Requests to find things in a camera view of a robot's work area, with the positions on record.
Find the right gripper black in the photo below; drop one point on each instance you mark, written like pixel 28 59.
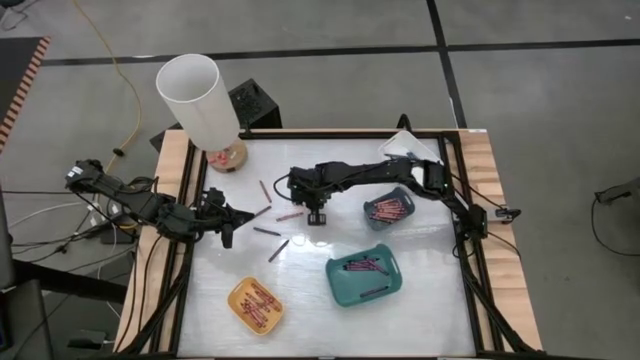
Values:
pixel 310 187

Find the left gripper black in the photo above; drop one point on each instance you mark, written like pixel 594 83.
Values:
pixel 190 220

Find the yellow plastic bin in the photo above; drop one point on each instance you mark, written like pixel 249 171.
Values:
pixel 237 300

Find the small teal plastic bin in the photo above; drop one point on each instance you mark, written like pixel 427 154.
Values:
pixel 407 195

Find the blue crayon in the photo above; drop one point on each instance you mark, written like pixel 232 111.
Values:
pixel 416 153

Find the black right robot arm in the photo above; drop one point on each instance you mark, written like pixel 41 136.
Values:
pixel 390 170

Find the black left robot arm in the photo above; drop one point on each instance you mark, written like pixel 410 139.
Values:
pixel 135 202

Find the large teal plastic bin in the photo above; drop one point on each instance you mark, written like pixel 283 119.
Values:
pixel 362 300

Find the dark floor box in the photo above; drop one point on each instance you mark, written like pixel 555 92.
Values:
pixel 165 137

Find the white plastic bin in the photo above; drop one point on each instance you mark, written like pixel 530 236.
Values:
pixel 400 142

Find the black power adapter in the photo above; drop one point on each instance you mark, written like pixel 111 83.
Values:
pixel 117 236

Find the black perforated box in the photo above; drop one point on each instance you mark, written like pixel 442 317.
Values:
pixel 255 105

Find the white cylindrical lamp shade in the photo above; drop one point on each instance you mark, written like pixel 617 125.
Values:
pixel 197 100

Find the black floor beam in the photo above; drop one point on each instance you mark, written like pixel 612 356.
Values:
pixel 70 282

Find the black power brick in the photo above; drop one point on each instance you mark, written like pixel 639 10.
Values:
pixel 87 340

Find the small grey connector box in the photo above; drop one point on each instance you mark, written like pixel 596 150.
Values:
pixel 506 213

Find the black mat with striped edge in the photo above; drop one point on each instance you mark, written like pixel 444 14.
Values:
pixel 12 75

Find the grey floor device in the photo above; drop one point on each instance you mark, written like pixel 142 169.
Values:
pixel 620 192

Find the black metal table frame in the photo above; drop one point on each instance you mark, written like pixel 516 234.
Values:
pixel 325 135

